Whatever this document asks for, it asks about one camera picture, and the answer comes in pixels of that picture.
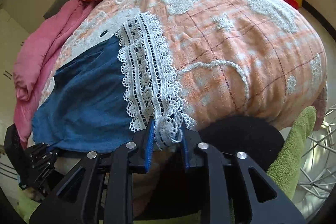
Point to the orange white patterned bedspread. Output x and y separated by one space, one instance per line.
209 59

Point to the pink folded quilt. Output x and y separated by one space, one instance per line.
37 58

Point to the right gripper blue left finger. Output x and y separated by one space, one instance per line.
148 144

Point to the green fleece right sleeve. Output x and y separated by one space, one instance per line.
284 171

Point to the cream wardrobe doors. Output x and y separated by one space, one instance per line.
13 36

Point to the white wire rack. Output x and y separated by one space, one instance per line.
317 172

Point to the blue denim lace-trimmed pants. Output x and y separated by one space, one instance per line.
111 91

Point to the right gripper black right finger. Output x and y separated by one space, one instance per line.
184 149

